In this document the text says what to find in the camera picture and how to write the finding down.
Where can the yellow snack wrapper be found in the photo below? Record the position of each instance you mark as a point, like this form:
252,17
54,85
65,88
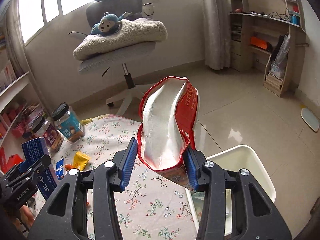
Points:
80,160

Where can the silver plastic bag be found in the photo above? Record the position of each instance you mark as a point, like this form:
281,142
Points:
279,56

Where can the purple label nut jar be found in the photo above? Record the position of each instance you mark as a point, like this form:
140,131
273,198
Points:
44,128

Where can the blue label nut jar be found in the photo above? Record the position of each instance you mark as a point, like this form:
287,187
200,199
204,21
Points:
66,121

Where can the orange box on desk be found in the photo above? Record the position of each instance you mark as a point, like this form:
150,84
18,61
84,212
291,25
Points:
262,44

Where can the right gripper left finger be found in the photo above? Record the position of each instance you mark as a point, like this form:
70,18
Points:
63,216

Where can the blue monkey plush toy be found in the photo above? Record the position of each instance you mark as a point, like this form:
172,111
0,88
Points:
109,24

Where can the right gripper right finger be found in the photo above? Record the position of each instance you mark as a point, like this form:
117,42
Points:
200,179

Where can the cream fluffy blanket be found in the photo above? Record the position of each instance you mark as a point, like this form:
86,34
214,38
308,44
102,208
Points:
130,33

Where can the floral tablecloth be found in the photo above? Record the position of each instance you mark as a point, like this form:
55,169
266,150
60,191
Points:
151,207

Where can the round bathroom scale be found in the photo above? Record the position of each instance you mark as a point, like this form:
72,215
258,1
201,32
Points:
310,119

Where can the blue paper box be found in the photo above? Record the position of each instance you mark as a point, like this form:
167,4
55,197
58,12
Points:
37,156

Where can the red snack bag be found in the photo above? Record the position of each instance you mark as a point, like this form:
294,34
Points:
169,113

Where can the grey office chair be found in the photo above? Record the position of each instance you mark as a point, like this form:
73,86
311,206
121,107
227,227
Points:
120,56

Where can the beige curtain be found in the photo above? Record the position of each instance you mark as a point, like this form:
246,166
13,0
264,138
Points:
217,33

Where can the white trash bin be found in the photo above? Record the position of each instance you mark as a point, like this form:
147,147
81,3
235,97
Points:
240,174

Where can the orange peel on wrapper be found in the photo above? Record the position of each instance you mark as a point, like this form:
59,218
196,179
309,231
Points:
68,167

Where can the wooden desk shelf unit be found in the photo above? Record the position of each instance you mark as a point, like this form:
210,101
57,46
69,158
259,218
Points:
267,20

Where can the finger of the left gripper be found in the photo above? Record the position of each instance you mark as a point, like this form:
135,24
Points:
19,174

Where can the white bookshelf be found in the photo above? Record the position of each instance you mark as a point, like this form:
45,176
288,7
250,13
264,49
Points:
17,93

